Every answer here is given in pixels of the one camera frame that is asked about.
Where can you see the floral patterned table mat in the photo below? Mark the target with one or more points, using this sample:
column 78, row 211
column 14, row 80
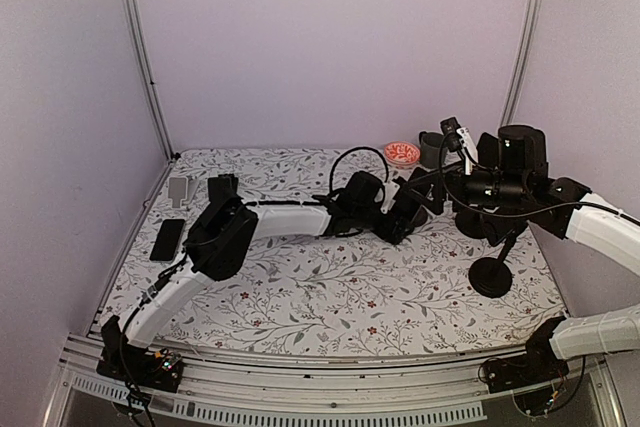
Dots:
column 328, row 297

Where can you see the front aluminium rail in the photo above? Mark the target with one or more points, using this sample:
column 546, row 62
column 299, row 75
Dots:
column 224, row 388

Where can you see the black round base phone stand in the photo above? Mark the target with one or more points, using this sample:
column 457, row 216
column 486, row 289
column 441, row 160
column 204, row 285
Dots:
column 420, row 217

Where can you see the aluminium frame post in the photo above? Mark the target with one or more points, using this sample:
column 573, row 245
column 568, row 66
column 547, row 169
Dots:
column 132, row 14
column 531, row 16

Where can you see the red white patterned bowl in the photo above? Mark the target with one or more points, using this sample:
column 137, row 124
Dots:
column 401, row 153

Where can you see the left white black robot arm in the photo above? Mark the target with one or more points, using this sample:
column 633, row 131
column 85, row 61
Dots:
column 218, row 242

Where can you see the white phone stand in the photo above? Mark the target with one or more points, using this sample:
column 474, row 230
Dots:
column 181, row 191

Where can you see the black folding phone stand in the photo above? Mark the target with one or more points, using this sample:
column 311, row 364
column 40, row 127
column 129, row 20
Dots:
column 222, row 188

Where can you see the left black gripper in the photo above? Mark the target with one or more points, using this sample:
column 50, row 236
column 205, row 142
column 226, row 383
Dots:
column 387, row 235

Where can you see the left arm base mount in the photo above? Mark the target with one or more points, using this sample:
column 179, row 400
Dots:
column 161, row 370

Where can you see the dark grey mug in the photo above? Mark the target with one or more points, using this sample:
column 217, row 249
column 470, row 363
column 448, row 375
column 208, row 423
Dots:
column 431, row 151

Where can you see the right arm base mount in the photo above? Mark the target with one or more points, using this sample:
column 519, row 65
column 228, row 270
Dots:
column 525, row 372

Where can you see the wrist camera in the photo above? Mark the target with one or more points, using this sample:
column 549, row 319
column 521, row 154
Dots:
column 457, row 139
column 389, row 191

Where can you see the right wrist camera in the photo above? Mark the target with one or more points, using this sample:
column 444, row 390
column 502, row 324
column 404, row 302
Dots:
column 457, row 139

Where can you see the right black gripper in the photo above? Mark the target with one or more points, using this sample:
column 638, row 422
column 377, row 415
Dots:
column 436, row 206

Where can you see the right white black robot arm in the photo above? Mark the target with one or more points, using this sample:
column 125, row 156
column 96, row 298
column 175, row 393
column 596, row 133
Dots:
column 571, row 210

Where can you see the black phone silver edge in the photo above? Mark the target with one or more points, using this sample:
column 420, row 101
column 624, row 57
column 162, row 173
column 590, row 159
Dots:
column 167, row 240

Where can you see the black tall round-base stand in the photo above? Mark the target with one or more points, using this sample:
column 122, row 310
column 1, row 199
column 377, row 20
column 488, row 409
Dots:
column 490, row 276

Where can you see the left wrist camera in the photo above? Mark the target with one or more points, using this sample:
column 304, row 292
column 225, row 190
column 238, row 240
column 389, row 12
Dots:
column 389, row 191

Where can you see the right aluminium frame post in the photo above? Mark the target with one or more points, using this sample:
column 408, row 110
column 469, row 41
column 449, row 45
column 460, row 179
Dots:
column 531, row 16

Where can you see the left aluminium frame post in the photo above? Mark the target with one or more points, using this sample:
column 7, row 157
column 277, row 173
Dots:
column 132, row 14

